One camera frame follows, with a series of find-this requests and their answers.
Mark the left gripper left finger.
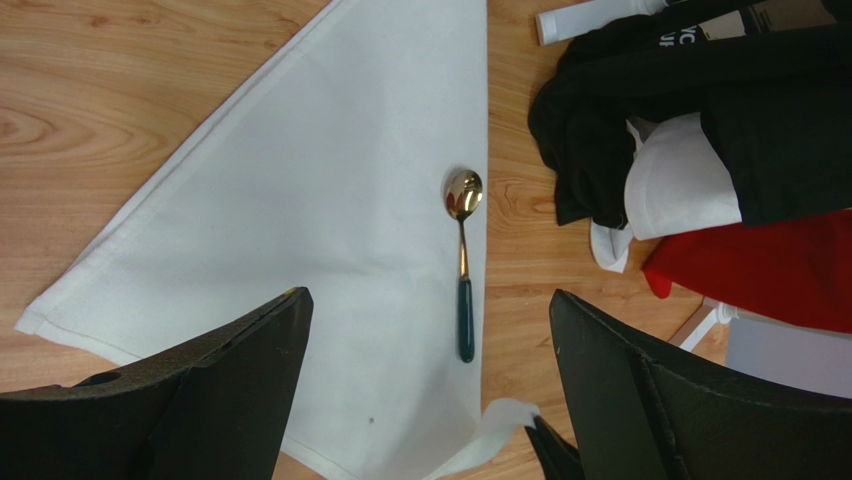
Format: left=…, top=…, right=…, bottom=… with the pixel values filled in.
left=1, top=287, right=314, bottom=479

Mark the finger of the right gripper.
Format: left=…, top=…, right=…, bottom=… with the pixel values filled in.
left=525, top=415, right=586, bottom=480

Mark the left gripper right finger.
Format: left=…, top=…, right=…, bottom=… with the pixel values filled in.
left=550, top=290, right=851, bottom=479

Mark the white cloth napkin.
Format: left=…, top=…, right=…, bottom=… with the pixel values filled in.
left=16, top=1, right=537, bottom=479

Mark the gold spoon green handle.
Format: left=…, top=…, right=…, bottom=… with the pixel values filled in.
left=444, top=169, right=484, bottom=363

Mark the red t-shirt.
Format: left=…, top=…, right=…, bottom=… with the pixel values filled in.
left=643, top=210, right=851, bottom=334

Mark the white flower print t-shirt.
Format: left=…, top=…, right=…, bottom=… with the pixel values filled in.
left=589, top=113, right=742, bottom=273

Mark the black t-shirt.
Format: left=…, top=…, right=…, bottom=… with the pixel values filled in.
left=528, top=1, right=851, bottom=228

